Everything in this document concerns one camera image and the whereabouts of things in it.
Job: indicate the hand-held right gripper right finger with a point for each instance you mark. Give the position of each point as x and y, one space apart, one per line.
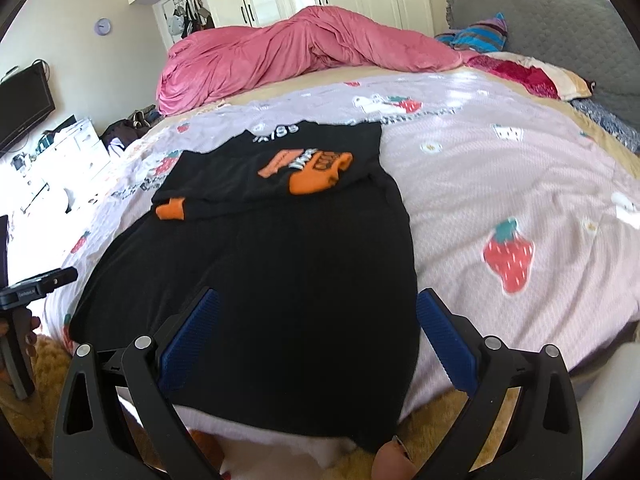
445 340

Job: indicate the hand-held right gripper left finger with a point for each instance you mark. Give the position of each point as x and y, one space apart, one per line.
192 340

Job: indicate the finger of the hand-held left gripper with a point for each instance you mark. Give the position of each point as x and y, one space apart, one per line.
60 276

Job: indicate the black sweater with orange cuffs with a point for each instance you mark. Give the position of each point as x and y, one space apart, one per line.
275 310

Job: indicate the dark clothes pile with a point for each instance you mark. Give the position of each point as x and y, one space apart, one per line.
127 130

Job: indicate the person's left hand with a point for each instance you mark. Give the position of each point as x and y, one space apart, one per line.
32 335

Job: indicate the person's right hand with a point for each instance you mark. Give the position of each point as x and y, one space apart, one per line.
392 462

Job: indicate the tan fuzzy plush cloth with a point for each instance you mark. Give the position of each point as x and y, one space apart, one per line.
427 425

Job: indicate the orange plush item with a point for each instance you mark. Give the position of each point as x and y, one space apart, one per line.
202 442

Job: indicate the white dresser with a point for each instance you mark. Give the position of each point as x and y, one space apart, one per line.
65 165

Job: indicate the white cushion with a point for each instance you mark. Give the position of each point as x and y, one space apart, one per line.
610 375

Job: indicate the black television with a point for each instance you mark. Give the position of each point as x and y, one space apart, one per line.
22 105

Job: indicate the strawberry print bed sheet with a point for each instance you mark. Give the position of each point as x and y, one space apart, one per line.
500 170

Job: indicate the blue patterned pillow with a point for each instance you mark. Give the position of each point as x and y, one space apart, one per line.
610 120

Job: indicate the red patterned pillow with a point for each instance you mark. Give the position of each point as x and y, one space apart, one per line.
525 72

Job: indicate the hanging bags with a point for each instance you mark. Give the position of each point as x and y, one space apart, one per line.
190 17

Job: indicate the pink duvet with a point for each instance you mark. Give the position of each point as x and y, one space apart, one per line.
280 55

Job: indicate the striped knit cloth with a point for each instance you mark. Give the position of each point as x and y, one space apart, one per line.
475 35

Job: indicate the grey quilted headboard cover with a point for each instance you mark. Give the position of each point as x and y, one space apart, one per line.
560 25

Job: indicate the round purple wall clock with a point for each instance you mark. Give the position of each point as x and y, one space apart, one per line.
103 26

